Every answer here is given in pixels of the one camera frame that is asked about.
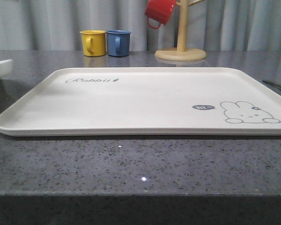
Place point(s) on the red enamel mug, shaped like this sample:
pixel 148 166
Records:
pixel 160 11

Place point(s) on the cream rabbit serving tray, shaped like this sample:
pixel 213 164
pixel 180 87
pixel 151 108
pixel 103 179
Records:
pixel 145 100

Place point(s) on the grey curtain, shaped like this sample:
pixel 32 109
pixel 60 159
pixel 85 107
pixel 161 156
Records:
pixel 212 24

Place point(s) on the wooden mug tree stand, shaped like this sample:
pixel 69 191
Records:
pixel 181 52

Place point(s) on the yellow enamel mug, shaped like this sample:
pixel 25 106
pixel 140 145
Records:
pixel 94 43

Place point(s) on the white round plate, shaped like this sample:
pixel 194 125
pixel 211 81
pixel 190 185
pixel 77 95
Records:
pixel 6 67

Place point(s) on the blue enamel mug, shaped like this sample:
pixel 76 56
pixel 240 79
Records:
pixel 118 42

